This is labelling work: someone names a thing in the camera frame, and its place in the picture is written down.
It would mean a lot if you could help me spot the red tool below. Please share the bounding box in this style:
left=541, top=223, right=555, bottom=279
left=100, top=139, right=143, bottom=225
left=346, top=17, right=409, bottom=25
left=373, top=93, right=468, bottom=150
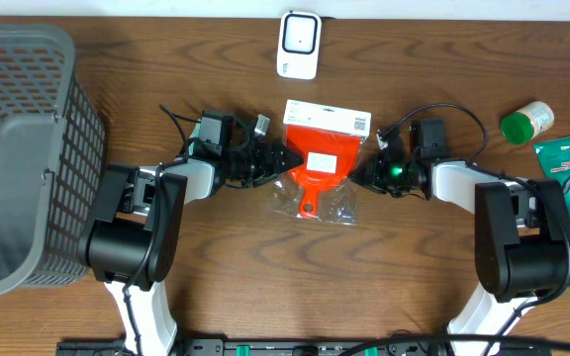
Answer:
left=271, top=99, right=372, bottom=225

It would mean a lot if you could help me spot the green lid jar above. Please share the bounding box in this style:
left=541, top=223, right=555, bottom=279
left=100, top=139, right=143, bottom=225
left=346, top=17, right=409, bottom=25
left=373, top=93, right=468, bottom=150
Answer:
left=501, top=101, right=555, bottom=145

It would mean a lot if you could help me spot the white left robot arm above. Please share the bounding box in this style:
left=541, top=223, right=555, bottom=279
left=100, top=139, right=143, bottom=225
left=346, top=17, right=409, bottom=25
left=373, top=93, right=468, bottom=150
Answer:
left=77, top=111, right=304, bottom=355

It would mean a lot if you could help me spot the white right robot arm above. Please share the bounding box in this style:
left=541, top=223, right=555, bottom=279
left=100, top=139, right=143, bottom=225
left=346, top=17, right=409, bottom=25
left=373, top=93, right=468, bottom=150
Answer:
left=349, top=119, right=570, bottom=355

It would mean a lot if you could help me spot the white barcode scanner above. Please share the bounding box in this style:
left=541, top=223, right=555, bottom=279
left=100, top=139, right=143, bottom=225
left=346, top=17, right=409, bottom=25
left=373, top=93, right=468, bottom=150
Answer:
left=276, top=10, right=322, bottom=80

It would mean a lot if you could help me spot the grey plastic shopping basket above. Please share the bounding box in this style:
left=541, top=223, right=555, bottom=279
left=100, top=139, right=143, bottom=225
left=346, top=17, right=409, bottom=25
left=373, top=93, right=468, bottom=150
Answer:
left=0, top=25, right=106, bottom=295

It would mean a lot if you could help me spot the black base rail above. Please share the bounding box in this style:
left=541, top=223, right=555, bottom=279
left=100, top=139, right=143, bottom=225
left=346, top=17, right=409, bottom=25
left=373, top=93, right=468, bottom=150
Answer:
left=56, top=337, right=553, bottom=356

